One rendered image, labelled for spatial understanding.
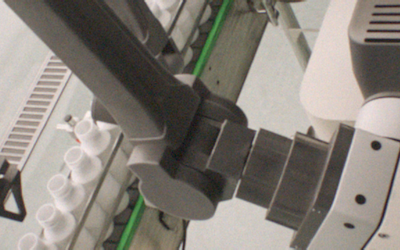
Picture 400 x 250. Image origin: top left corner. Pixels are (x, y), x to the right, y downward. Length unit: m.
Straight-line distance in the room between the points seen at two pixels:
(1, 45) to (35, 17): 3.20
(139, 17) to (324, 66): 0.35
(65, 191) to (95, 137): 0.12
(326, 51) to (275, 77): 2.09
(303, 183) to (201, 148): 0.10
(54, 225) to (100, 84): 0.76
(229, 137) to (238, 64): 1.12
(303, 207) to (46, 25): 0.28
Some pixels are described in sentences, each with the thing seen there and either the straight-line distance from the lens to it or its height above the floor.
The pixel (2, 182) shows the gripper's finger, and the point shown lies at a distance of 1.12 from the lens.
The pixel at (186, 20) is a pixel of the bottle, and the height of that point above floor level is 1.06.
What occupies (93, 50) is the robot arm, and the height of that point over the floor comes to 1.76.
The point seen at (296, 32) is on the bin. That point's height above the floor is 0.72.
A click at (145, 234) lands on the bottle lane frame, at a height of 0.95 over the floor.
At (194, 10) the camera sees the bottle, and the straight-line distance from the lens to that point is 1.82.
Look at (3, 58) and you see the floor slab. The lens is 3.84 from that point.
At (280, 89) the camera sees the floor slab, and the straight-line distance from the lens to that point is 3.03.
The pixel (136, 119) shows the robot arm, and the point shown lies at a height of 1.67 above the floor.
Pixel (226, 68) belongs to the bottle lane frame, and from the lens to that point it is 1.87.
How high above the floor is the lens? 2.20
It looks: 46 degrees down
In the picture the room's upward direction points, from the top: 33 degrees counter-clockwise
